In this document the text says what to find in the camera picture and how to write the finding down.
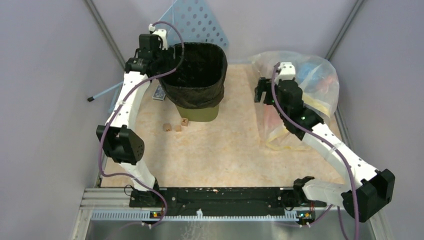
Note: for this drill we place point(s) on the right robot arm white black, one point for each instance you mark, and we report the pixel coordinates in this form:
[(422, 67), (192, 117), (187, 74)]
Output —
[(365, 187)]

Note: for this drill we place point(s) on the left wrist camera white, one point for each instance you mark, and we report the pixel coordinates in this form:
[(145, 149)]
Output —
[(161, 33)]

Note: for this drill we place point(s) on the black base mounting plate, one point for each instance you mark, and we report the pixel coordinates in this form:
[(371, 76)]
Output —
[(220, 201)]

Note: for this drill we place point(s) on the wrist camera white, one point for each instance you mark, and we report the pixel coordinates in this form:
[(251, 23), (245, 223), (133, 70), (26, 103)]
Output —
[(161, 33), (285, 71)]

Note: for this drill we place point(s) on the grey slotted cable duct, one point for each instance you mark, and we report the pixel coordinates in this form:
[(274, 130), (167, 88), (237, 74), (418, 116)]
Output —
[(147, 216)]

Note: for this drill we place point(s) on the green mesh trash bin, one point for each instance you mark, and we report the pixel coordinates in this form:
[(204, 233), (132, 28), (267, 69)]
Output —
[(207, 114)]

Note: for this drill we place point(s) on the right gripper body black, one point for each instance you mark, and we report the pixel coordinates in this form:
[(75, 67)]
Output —
[(265, 85)]

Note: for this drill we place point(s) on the small wooden cube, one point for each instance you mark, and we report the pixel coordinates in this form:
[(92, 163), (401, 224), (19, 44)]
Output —
[(178, 128), (167, 127)]

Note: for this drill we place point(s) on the deck of playing cards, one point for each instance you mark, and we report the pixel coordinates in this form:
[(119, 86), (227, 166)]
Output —
[(159, 94)]

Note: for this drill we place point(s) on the light blue perforated board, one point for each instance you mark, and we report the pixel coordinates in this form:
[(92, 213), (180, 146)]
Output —
[(196, 22)]

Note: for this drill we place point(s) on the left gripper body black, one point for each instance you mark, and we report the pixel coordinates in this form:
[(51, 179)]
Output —
[(164, 64)]

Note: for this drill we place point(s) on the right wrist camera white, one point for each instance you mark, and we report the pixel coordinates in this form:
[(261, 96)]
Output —
[(285, 71)]

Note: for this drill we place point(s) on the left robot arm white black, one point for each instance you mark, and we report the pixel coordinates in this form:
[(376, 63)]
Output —
[(121, 150)]

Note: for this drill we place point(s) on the clear trash bag with waste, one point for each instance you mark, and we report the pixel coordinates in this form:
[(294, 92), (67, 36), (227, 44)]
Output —
[(315, 75)]

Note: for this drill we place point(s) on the yellow translucent trash bag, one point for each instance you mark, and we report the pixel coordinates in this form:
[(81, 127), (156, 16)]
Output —
[(275, 135)]

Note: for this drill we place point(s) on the black trash bag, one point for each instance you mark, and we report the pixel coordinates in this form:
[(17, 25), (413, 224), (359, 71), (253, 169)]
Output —
[(198, 82)]

